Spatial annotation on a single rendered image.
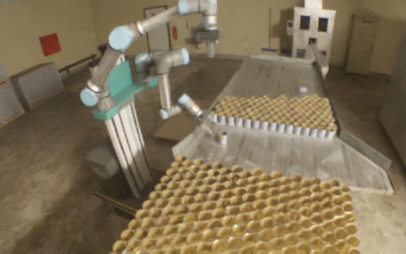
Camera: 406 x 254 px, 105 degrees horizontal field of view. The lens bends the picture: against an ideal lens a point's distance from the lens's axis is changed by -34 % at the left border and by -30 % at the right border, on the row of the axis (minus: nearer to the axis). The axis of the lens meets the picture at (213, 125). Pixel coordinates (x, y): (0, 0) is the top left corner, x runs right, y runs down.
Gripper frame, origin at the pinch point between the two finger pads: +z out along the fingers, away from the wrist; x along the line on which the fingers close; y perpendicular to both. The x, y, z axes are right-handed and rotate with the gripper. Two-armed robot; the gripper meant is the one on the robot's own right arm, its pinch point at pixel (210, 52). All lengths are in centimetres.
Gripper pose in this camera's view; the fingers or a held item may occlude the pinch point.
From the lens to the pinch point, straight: 117.9
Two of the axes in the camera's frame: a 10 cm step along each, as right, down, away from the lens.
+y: 4.2, -4.8, 7.7
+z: 0.3, 8.6, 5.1
